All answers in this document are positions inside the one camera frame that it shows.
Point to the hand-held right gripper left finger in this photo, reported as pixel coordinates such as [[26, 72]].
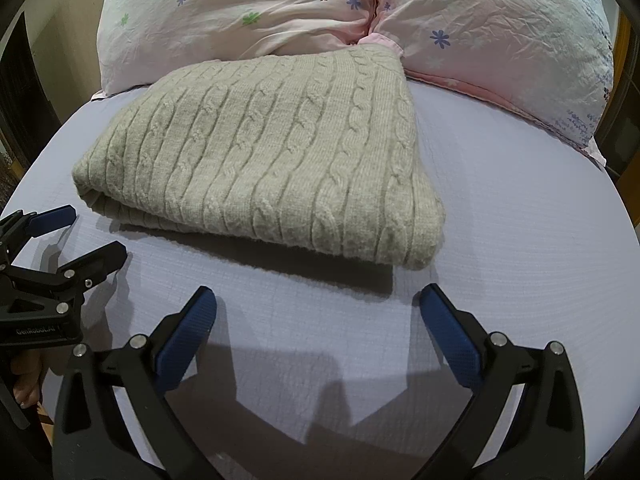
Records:
[[184, 342]]

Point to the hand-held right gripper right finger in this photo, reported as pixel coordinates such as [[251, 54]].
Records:
[[450, 342]]

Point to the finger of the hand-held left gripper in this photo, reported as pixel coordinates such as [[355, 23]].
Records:
[[95, 260], [52, 219]]

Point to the person's left hand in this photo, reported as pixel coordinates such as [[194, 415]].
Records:
[[26, 380]]

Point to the lavender bed sheet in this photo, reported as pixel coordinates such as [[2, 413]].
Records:
[[500, 240]]

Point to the dark wooden furniture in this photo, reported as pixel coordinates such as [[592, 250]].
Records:
[[22, 105]]

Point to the pink floral pillow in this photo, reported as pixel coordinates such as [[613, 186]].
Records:
[[225, 15], [500, 35]]

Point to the wooden bed frame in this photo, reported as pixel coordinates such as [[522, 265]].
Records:
[[622, 90]]

